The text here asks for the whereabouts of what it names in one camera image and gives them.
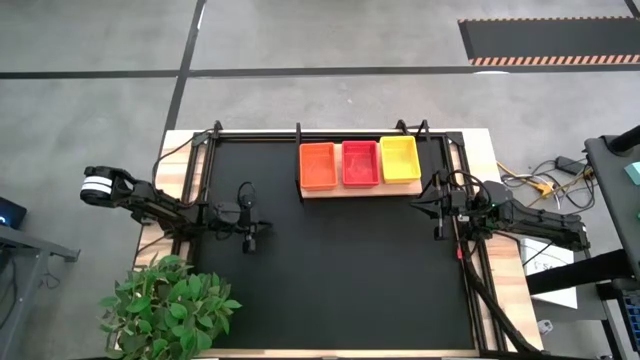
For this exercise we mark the dark grey side table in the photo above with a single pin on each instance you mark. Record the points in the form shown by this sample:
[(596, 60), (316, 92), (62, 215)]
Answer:
[(615, 190)]

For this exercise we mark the black shelf bracket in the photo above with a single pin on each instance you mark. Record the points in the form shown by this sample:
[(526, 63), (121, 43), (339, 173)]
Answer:
[(424, 129)]

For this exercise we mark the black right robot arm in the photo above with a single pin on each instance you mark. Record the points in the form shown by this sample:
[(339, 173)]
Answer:
[(540, 225)]

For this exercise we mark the wooden shelf board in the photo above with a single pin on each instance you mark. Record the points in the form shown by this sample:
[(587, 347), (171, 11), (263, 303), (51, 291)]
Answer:
[(360, 192)]

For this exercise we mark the yellow plastic basket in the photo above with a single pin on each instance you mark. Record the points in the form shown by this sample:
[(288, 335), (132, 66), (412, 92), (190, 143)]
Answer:
[(400, 160)]

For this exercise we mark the black stand pole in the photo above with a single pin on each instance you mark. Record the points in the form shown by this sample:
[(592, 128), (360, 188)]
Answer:
[(625, 140)]

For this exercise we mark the orange plastic basket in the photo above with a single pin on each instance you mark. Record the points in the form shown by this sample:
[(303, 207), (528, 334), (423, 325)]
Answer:
[(319, 167)]

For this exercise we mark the small red clip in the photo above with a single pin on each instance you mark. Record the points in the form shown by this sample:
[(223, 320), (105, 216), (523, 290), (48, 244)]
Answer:
[(459, 253)]

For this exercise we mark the small white object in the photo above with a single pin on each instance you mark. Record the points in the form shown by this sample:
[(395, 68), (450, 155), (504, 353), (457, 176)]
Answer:
[(545, 327)]

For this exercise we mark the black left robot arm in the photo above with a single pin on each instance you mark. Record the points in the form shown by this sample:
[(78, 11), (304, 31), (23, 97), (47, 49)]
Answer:
[(155, 207)]

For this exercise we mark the green potted plant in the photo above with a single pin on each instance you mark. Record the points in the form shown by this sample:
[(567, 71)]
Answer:
[(165, 310)]

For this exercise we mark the black power brick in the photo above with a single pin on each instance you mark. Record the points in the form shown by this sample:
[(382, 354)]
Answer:
[(569, 164)]

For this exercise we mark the black stand beam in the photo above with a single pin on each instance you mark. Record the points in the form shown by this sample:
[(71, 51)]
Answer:
[(575, 272)]

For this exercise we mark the black table mat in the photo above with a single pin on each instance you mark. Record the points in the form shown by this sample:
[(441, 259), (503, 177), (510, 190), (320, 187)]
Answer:
[(350, 260)]

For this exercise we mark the small teal object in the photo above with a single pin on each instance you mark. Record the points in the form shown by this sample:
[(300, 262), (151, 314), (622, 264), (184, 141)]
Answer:
[(634, 172)]

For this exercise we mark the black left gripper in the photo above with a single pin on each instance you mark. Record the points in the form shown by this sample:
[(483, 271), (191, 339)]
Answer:
[(248, 217)]

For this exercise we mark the hazard-striped black floor mat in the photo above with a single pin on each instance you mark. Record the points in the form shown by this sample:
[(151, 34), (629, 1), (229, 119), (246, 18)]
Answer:
[(550, 37)]

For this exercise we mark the black device with blue light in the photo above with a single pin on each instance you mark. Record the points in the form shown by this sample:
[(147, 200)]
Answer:
[(10, 212)]

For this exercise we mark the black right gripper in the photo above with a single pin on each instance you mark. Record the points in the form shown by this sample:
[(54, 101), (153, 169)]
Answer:
[(457, 207)]

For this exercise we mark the grey metal desk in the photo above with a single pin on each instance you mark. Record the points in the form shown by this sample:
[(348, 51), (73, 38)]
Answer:
[(30, 245)]

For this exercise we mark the red plastic basket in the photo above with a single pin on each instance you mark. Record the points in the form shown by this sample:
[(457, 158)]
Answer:
[(361, 165)]

